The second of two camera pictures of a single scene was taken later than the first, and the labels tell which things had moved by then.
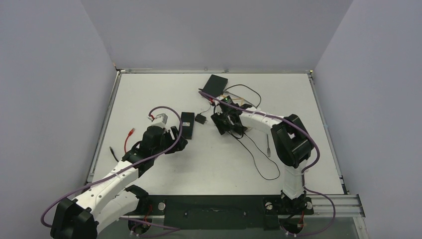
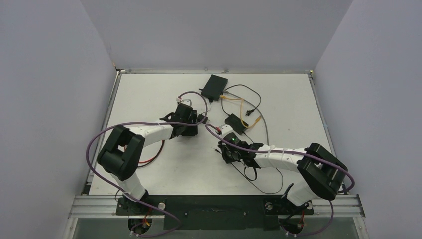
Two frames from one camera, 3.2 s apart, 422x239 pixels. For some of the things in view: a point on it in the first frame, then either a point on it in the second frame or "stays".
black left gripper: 174,134 -> 191,131
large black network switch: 215,85 stays
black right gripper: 223,119 -> 226,153
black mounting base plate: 217,212 stays
